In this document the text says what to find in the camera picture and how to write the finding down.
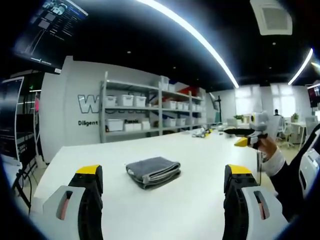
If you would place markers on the grey towel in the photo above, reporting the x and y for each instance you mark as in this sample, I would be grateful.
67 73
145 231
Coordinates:
152 170

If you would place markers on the person's right hand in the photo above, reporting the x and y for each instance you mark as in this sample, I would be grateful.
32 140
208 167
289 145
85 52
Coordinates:
268 148

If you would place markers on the small potted plant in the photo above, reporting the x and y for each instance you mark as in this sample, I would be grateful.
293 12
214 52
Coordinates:
238 117
295 117

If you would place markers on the white office chair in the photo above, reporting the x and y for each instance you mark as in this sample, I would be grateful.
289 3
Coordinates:
285 130

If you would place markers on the clutter of small tools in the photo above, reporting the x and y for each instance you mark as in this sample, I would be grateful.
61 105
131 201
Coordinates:
202 132

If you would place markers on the white machine with black trim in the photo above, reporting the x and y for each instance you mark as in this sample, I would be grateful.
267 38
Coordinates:
311 170

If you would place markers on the short ceiling light strip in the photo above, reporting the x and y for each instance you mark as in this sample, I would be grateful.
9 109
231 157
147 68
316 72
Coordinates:
301 65

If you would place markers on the grey metal shelf unit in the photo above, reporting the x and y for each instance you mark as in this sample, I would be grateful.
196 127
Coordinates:
160 110

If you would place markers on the long ceiling light strip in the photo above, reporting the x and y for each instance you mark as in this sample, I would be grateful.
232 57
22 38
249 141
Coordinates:
200 37

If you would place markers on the white rack with pink tag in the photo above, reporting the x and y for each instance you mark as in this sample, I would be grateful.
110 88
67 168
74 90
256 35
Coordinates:
37 125

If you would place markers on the ceiling air conditioner vent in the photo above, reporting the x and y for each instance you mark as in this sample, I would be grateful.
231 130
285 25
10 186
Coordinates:
273 17

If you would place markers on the group of white storage bins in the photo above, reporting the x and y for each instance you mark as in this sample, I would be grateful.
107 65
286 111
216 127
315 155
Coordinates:
128 100

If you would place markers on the white-framed standing monitor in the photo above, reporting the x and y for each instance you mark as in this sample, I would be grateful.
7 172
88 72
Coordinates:
10 120

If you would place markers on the ceiling-hung black monitor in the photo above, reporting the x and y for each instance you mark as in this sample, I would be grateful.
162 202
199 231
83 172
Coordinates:
50 27

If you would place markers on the wall-mounted screen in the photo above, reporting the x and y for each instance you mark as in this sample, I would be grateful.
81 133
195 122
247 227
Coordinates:
315 96

